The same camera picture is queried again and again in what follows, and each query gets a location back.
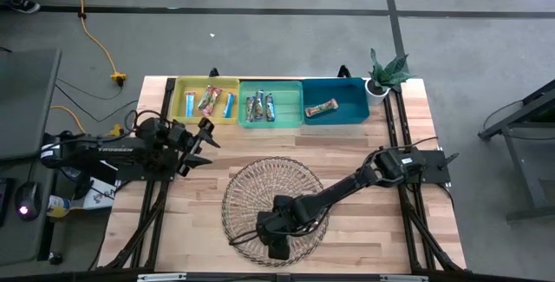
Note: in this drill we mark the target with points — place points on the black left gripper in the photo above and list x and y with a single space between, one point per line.
191 147

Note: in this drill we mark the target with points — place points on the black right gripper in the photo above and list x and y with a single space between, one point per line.
282 217

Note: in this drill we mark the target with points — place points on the blue wrapper granola bar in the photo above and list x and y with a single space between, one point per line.
190 104
229 105

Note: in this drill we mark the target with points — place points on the purple blue oatmeal raisin bar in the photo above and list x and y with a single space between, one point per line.
269 107
250 109
259 105

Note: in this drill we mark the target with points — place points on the orange green chewy granola bar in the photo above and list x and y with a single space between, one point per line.
321 108

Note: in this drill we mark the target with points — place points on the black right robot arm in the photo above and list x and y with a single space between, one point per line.
347 186

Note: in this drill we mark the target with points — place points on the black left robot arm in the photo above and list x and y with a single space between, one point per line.
108 149

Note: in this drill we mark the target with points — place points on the round woven straw mat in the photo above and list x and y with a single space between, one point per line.
251 195

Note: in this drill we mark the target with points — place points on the yellow plastic bin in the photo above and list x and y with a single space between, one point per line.
180 100

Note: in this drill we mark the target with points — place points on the teal plastic bin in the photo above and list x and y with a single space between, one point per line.
288 104

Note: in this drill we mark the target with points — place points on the white box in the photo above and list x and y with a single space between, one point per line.
99 195

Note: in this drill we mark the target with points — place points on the yellow blue bottle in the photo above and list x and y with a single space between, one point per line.
58 206

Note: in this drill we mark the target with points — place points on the blue plastic bin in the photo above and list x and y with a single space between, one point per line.
351 95

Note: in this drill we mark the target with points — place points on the grey side table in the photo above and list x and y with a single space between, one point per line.
26 100

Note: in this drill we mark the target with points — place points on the black computer mouse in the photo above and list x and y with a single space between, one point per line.
27 197

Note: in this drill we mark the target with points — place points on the snake plant in white pot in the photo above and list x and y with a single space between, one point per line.
383 76

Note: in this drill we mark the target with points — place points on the person's shoe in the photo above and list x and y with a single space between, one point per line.
21 2

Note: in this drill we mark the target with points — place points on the black metal stand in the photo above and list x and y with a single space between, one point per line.
520 113

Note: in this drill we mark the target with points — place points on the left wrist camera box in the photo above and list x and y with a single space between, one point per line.
178 133

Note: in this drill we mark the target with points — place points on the black aluminium rig frame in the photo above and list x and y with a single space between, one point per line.
303 278

